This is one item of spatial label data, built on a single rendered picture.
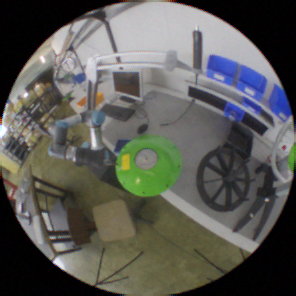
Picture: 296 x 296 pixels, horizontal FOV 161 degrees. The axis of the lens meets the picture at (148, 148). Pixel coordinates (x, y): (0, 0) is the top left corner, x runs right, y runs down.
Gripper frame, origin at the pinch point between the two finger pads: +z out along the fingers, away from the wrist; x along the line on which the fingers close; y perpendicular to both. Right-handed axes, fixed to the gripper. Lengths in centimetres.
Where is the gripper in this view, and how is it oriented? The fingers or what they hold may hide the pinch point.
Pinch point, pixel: (116, 163)
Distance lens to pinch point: 50.5
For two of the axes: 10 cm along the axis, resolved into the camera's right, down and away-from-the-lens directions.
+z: 9.0, 1.7, 4.0
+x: -0.8, -8.4, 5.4
